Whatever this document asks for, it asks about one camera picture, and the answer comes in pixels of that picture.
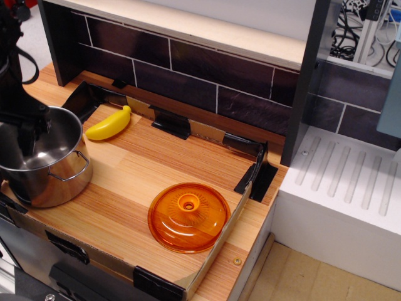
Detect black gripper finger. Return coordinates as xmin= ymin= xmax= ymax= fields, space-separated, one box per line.
xmin=18 ymin=123 xmax=48 ymax=156

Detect dark shelf frame with tiles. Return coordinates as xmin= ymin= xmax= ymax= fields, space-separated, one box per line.
xmin=38 ymin=1 xmax=400 ymax=165

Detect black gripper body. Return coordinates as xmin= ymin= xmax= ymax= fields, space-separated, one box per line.
xmin=1 ymin=59 xmax=51 ymax=133

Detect orange transparent pot lid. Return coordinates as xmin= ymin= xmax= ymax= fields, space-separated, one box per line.
xmin=148 ymin=182 xmax=231 ymax=253

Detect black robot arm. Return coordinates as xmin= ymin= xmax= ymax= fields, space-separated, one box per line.
xmin=1 ymin=1 xmax=51 ymax=156

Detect brass screw washer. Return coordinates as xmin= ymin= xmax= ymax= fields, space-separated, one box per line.
xmin=232 ymin=257 xmax=242 ymax=265

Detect stainless steel pot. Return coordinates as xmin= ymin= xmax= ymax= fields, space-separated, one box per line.
xmin=1 ymin=107 xmax=93 ymax=208

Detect yellow plastic banana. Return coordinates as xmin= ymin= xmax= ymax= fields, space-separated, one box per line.
xmin=85 ymin=105 xmax=132 ymax=140

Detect white ridged drain board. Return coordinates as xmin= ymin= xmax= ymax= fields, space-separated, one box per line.
xmin=271 ymin=127 xmax=400 ymax=290

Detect black caster wheel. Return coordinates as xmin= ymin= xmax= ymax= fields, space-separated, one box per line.
xmin=11 ymin=0 xmax=31 ymax=22

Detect black cables bundle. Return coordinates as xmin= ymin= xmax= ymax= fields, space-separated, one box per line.
xmin=329 ymin=0 xmax=401 ymax=67

